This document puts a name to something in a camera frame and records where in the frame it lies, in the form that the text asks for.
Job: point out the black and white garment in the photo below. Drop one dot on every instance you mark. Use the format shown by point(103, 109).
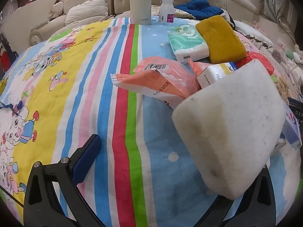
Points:
point(227, 17)

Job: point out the small white box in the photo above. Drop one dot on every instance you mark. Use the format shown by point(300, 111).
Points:
point(213, 75)

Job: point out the printed cartoon blanket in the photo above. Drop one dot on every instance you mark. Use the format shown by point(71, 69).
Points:
point(153, 146)

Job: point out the grey curtain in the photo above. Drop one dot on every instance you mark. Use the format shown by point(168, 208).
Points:
point(277, 2)

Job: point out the blue and white box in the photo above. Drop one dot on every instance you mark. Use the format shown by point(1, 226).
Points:
point(292, 127)

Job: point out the blue knitted cloth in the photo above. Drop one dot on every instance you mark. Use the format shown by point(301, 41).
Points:
point(198, 8)

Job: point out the orange-red plastic bag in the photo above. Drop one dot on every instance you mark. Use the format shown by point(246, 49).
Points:
point(262, 62)

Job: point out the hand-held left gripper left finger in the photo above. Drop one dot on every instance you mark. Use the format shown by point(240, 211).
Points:
point(86, 158)

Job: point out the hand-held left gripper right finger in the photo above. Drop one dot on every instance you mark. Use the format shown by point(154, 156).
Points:
point(262, 194)

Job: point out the white ruffled pillow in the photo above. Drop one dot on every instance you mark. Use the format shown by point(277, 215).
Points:
point(87, 10)

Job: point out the green patterned tissue pack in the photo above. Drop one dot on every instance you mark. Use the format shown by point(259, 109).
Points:
point(187, 41)

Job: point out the white pill bottle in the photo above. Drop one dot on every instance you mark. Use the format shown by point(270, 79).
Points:
point(166, 9)

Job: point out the white thermos bottle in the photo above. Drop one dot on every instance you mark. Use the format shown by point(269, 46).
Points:
point(139, 2)

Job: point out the beige plush toy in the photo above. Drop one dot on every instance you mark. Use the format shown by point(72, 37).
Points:
point(56, 9)

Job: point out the white sponge block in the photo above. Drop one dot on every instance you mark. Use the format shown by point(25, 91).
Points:
point(232, 127)

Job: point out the pink plastic wrapper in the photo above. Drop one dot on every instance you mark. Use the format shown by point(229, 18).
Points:
point(161, 80)

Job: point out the dark green packet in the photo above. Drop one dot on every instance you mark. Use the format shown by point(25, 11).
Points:
point(297, 111)

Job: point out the yellow sponge cloth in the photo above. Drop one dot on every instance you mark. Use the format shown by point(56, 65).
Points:
point(220, 37)

